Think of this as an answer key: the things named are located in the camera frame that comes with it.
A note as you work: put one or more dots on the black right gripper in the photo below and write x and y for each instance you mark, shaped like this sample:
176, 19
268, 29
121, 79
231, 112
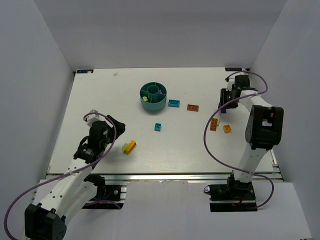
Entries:
225, 99

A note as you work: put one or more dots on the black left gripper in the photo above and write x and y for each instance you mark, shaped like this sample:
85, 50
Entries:
116, 125

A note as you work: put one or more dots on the purple long lego brick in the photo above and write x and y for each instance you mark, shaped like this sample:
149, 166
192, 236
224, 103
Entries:
223, 110

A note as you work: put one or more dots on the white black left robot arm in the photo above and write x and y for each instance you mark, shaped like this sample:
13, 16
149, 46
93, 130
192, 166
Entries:
48, 219

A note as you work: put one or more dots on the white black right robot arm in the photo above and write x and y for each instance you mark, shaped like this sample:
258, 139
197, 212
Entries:
232, 181

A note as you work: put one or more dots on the light green small lego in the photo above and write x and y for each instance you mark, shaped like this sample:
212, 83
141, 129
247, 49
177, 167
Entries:
124, 148

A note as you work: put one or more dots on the yellow-orange long lego brick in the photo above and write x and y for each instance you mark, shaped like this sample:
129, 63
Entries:
130, 147

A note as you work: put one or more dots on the orange 2x3 lego brick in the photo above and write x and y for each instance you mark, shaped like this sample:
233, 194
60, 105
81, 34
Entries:
213, 124

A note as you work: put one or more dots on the right blue corner label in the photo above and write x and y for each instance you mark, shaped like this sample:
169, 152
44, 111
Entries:
233, 69

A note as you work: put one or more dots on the blue corner label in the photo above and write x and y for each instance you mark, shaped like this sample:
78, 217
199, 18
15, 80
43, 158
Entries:
84, 71
233, 69

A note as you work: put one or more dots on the yellow small lego brick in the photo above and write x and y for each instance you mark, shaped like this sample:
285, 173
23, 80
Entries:
227, 128

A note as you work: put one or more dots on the dark orange long lego brick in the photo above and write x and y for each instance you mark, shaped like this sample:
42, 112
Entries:
191, 107

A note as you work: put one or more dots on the small teal square lego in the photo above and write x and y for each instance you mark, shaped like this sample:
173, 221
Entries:
158, 127

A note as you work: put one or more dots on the teal round divided container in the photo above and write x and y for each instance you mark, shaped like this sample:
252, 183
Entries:
156, 102

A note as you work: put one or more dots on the teal long lego brick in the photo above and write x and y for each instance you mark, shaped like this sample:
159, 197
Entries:
174, 103

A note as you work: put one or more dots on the left blue corner label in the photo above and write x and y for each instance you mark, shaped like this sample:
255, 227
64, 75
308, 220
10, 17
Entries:
84, 71

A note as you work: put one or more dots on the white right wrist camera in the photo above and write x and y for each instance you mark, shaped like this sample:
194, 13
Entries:
230, 83

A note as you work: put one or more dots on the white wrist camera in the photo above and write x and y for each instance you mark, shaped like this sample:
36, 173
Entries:
93, 116
230, 83

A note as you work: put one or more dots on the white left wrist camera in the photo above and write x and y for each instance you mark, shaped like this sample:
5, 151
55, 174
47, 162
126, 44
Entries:
93, 116

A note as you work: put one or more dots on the aluminium front table rail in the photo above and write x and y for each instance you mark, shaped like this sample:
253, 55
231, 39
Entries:
165, 177

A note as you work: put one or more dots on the aluminium table rail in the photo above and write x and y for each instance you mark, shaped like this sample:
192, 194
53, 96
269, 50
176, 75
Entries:
165, 177
263, 130

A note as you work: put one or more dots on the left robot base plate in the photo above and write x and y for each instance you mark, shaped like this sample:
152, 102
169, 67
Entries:
109, 197

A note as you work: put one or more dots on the aluminium right table rail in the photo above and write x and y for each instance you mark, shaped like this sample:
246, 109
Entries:
263, 130

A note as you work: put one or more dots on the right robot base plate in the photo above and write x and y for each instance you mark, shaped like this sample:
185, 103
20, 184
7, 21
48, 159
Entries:
223, 200

